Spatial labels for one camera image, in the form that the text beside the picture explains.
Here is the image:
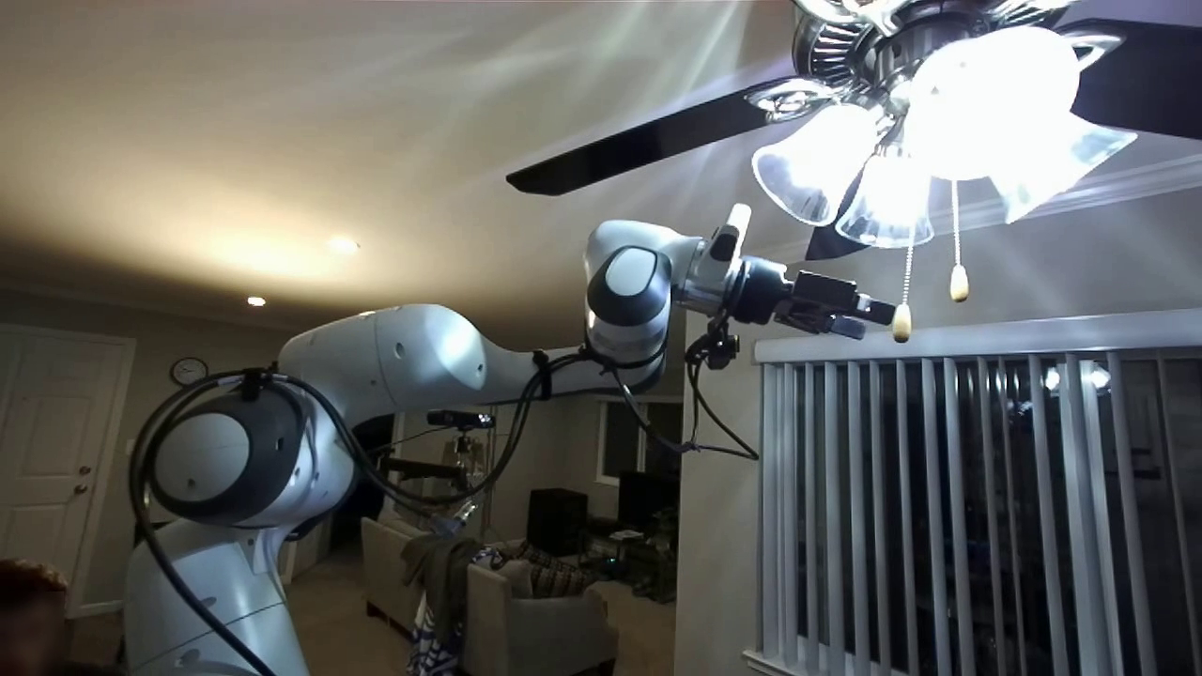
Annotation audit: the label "dark framed window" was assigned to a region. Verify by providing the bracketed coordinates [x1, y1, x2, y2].
[597, 393, 686, 487]

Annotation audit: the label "silver ceiling fan housing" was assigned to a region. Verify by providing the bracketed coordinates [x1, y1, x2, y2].
[786, 0, 1105, 107]

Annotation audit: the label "pull chain with wooden knob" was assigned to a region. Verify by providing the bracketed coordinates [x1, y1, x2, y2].
[947, 178, 974, 306]
[891, 236, 916, 347]

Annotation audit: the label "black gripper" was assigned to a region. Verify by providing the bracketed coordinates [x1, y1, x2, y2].
[716, 256, 896, 347]

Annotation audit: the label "glass bell lamp shade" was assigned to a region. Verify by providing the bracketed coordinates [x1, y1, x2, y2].
[833, 148, 937, 253]
[748, 101, 887, 230]
[896, 24, 1085, 186]
[989, 107, 1141, 230]

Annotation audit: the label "white armchair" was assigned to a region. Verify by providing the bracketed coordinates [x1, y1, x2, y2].
[460, 557, 619, 676]

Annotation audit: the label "white vertical window blinds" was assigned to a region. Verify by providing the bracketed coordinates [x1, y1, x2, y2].
[744, 303, 1202, 676]

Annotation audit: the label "white interior door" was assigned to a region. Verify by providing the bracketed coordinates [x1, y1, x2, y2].
[0, 323, 137, 619]

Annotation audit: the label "black speaker box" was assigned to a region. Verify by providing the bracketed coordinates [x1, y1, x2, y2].
[520, 486, 592, 562]

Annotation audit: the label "brown cardboard box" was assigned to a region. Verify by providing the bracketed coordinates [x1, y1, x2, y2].
[0, 559, 73, 676]

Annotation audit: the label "white sofa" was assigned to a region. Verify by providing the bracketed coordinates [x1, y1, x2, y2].
[355, 514, 435, 633]

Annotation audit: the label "grey throw blanket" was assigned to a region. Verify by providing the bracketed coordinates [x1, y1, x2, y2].
[398, 534, 489, 676]

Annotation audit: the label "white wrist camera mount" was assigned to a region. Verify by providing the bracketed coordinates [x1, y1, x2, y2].
[704, 199, 753, 270]

